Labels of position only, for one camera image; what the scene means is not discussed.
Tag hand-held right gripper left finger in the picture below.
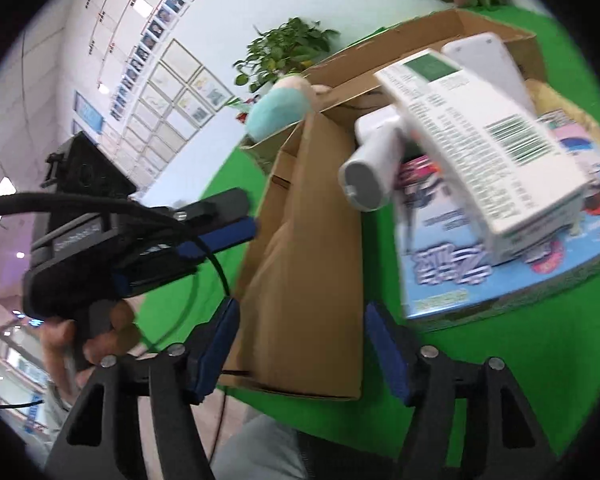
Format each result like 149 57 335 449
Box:
45 297 241 480

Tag blue wall poster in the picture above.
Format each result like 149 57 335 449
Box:
74 91 105 134

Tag pink and teal plush toy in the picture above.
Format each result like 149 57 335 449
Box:
247 74 333 142

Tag brown cardboard box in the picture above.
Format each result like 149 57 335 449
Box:
220 8 548 402

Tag leafy potted plant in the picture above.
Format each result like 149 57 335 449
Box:
232 17 341 93

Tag row of wall portrait photos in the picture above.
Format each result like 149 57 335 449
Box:
109 0 231 121

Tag green table cloth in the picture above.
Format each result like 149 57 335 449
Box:
135 5 600 466

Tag person's grey trouser leg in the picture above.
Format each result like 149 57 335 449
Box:
212 405 311 480

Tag person's left hand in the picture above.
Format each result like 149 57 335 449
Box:
40 300 143 401

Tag group of framed wall certificates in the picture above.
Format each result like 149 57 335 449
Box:
105 39 234 186

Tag white hair dryer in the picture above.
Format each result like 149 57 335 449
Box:
339 106 416 212

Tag white rounded plastic device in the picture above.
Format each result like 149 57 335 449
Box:
440 32 536 116

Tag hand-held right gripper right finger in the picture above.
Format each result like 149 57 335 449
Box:
364 302 566 480

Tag thin black cable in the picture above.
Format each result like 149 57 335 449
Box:
207 369 251 466

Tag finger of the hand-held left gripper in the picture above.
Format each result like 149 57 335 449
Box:
172 187 257 261
112 249 201 301

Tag thick black cable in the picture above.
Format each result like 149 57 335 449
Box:
0 192 233 298

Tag white box with green label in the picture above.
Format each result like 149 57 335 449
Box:
374 49 592 266

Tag colourful printed flat box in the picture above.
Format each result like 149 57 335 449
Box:
392 110 600 333

